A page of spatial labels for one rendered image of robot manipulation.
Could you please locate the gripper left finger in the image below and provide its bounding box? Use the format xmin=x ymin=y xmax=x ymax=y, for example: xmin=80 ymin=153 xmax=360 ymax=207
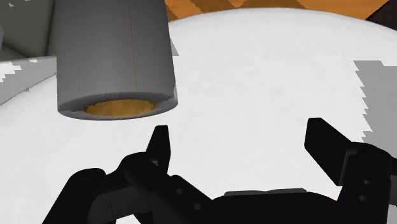
xmin=41 ymin=125 xmax=214 ymax=224

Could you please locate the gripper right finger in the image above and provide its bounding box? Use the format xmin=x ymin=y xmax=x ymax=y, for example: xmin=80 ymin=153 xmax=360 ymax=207
xmin=304 ymin=117 xmax=397 ymax=224

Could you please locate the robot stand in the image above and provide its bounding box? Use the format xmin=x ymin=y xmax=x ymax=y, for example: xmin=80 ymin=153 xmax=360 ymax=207
xmin=365 ymin=0 xmax=397 ymax=31

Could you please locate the grey toilet paper roll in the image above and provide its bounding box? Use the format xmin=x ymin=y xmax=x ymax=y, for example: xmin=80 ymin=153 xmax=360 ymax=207
xmin=52 ymin=0 xmax=179 ymax=121

